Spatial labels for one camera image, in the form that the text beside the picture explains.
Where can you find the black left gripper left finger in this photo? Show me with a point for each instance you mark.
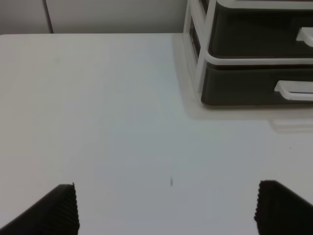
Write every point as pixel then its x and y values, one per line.
pixel 54 214

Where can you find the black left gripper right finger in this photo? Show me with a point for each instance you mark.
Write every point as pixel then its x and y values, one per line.
pixel 280 211

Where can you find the dark bottom drawer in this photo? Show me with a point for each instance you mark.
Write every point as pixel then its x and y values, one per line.
pixel 250 85

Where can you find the dark drawer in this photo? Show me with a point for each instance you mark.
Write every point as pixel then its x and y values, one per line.
pixel 259 33
pixel 267 4
pixel 250 85

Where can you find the dark middle drawer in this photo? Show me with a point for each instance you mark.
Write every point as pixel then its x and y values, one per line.
pixel 259 33

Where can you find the dark top drawer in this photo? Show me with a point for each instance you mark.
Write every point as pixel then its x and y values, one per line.
pixel 267 4

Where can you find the white drawer cabinet frame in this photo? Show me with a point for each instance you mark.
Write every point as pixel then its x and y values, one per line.
pixel 196 34

